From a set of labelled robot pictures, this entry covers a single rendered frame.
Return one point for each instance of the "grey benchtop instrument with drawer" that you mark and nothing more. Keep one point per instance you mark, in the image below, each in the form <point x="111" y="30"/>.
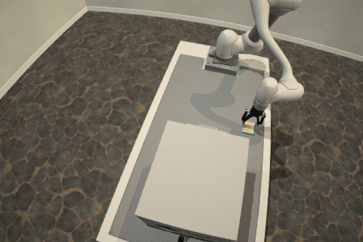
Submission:
<point x="196" y="183"/>

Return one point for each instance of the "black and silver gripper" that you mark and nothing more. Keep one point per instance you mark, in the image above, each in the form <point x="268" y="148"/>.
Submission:
<point x="252" y="112"/>

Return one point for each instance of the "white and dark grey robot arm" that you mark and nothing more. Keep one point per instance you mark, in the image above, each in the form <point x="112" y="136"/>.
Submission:
<point x="229" y="44"/>

